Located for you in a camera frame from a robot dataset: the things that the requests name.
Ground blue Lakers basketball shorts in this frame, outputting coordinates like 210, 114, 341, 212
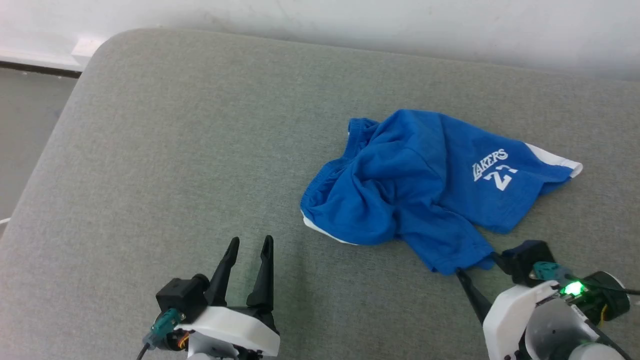
300, 108, 584, 276

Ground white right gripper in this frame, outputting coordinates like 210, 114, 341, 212
455, 251, 561, 360

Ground teal cable connector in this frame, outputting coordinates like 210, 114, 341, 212
531, 261, 571, 283
142, 308, 186, 351

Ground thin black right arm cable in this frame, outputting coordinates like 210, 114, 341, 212
565, 274, 640, 296

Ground white wall baseboard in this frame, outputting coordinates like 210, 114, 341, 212
0, 34, 108, 72

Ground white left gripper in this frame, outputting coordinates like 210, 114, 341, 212
175, 235, 281, 357

